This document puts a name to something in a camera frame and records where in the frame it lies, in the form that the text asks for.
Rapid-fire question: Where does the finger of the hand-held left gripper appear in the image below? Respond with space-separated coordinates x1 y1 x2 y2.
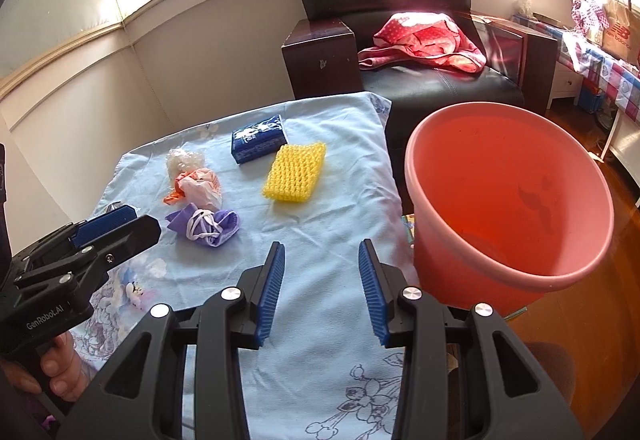
12 206 138 271
10 214 162 306

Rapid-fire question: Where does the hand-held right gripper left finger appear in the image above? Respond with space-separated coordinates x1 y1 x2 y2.
57 241 287 440

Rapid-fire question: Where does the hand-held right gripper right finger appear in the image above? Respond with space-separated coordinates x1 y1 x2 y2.
357 239 586 440

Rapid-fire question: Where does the purple face mask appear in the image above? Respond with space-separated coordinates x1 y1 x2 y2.
165 203 241 248

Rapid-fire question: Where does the orange white plastic bag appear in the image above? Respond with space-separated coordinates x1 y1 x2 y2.
163 168 222 210

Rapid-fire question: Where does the white bag back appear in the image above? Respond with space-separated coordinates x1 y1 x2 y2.
166 148 207 178

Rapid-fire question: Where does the pink plastic bucket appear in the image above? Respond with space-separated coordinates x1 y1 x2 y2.
404 102 615 318

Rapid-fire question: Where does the yellow foam net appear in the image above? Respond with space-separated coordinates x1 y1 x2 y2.
262 142 327 204

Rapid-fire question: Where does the blue tissue packet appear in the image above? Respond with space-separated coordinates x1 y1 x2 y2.
230 114 289 165

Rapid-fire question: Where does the person's left hand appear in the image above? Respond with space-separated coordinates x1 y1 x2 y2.
0 334 90 403

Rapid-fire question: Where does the light blue floral cloth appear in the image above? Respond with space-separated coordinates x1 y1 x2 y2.
67 91 453 440

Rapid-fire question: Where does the dark wooden side cabinet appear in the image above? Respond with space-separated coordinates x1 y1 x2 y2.
281 18 363 100
470 10 558 116

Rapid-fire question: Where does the red dotted cloth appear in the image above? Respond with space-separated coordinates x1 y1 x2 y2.
357 11 487 74

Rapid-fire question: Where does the white drawer cabinet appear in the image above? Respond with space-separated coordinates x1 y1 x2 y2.
547 60 586 110

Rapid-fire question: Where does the blue storage bin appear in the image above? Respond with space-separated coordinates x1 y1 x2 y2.
579 87 608 115

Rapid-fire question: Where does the table with checkered cloth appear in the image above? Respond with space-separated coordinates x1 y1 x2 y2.
550 20 640 121

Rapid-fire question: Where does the pink gingham cloth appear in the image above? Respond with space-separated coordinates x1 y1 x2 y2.
571 0 611 33

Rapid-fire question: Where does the brown paper bag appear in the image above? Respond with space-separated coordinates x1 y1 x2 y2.
602 0 640 66

